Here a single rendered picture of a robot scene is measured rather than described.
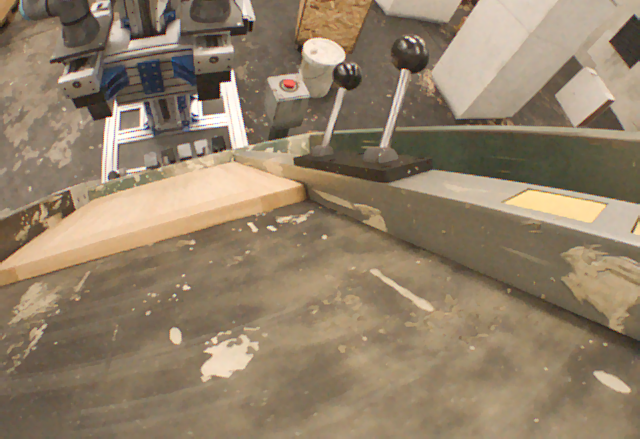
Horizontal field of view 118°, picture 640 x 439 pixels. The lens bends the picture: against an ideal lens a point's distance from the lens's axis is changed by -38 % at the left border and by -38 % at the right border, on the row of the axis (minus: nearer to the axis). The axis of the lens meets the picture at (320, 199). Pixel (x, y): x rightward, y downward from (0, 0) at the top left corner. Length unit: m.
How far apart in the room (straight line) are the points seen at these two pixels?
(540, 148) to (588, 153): 0.07
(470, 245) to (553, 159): 0.25
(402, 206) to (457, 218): 0.05
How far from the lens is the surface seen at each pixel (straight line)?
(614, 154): 0.38
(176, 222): 0.35
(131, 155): 1.85
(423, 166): 0.24
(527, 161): 0.42
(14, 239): 0.57
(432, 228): 0.20
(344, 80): 0.38
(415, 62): 0.28
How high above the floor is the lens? 1.67
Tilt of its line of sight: 61 degrees down
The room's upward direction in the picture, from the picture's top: 29 degrees clockwise
